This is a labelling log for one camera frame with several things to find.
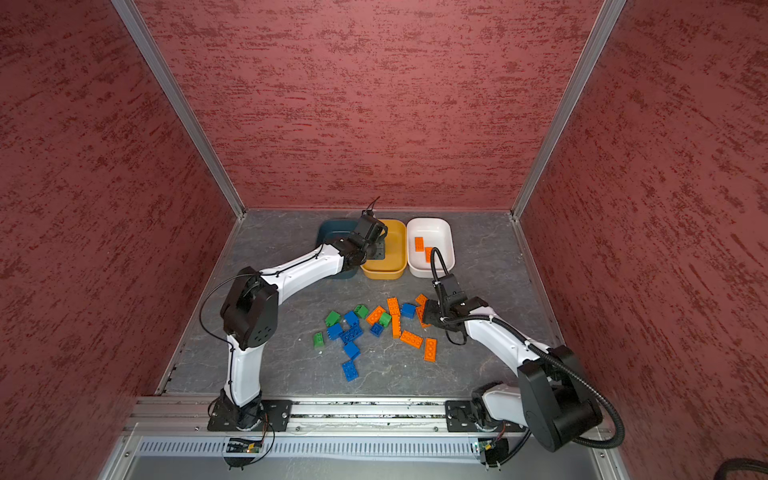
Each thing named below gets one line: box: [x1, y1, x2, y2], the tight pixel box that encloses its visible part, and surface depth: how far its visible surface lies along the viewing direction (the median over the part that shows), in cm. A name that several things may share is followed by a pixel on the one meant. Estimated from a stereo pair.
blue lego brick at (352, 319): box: [344, 310, 360, 328], surface depth 92 cm
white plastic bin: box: [406, 217, 456, 279], surface depth 112 cm
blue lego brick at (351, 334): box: [339, 322, 364, 345], surface depth 89 cm
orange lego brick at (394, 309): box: [387, 296, 401, 323], surface depth 94 cm
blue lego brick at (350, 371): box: [342, 360, 359, 382], surface depth 82 cm
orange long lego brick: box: [389, 306, 401, 339], surface depth 91 cm
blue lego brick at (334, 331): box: [327, 323, 343, 340], surface depth 89 cm
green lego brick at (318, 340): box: [313, 332, 325, 351], surface depth 87 cm
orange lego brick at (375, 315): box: [366, 305, 387, 326], surface depth 94 cm
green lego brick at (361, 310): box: [354, 304, 369, 319], surface depth 94 cm
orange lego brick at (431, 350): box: [424, 338, 438, 363], surface depth 87 cm
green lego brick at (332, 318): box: [325, 310, 341, 327], surface depth 91 cm
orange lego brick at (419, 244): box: [414, 236, 425, 252], surface depth 112 cm
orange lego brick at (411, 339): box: [400, 330, 423, 349], surface depth 89 cm
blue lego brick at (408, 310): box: [401, 303, 416, 319], surface depth 95 cm
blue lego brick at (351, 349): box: [344, 341, 361, 359], surface depth 87 cm
